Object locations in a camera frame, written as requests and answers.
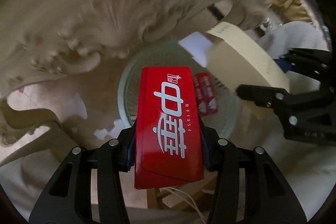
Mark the red toothpaste box with tooth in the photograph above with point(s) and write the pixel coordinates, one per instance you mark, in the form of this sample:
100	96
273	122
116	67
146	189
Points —
204	92

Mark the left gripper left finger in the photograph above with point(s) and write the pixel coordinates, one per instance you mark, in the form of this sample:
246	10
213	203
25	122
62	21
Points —
67	196

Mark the red Zhonghua box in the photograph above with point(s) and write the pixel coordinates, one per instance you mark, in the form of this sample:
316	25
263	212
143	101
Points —
168	149

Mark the cream Kimtrue box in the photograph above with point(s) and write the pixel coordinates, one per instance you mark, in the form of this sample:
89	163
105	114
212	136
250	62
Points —
236	59

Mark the ornate marble coffee table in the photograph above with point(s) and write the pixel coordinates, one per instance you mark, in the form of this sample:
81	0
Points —
61	61

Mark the beige fringed right sofa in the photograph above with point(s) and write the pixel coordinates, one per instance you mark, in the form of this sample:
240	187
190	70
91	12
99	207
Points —
296	10

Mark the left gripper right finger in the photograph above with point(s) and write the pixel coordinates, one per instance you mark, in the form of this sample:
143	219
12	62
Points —
268	196

